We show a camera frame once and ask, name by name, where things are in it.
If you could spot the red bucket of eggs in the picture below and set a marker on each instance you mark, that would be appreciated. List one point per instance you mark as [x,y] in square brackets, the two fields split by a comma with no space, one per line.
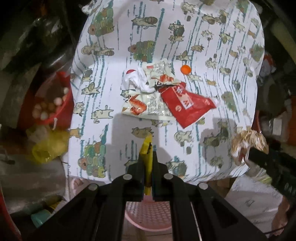
[52,104]

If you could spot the small white shrimp packet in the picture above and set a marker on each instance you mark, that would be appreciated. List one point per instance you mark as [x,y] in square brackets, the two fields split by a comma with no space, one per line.
[159,73]

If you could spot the white plastic bag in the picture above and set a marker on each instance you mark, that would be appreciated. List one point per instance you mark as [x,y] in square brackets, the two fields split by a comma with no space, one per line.
[138,81]

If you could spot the yellow wrapper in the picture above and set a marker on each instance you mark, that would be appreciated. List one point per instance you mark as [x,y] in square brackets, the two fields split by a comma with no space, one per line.
[146,155]

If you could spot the orange bottle cap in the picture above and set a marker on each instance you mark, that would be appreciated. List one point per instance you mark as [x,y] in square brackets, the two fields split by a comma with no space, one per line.
[185,69]

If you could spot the yellow plastic bag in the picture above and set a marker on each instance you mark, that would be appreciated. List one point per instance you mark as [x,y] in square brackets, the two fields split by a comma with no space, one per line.
[47,144]

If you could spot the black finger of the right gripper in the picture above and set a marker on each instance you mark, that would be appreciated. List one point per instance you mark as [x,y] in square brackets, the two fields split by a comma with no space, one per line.
[279,166]

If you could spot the red snack packet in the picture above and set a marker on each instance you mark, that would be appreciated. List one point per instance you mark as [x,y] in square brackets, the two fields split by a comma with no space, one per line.
[186,107]

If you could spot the white shrimp snack packet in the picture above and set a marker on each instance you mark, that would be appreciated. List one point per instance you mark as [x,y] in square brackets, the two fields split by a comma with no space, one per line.
[148,106]

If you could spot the red bottle cap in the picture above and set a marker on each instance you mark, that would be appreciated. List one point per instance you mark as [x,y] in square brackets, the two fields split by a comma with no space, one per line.
[130,71]

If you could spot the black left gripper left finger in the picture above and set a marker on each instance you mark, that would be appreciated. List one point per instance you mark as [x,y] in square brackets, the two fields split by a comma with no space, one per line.
[97,212]

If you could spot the pink plastic basket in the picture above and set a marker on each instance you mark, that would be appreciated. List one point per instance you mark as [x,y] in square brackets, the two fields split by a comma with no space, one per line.
[146,215]

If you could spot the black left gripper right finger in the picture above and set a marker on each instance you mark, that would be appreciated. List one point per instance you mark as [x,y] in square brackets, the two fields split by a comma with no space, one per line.
[197,211]

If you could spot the cat print tablecloth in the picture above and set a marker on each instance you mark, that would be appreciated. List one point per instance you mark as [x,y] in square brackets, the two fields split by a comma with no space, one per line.
[222,42]

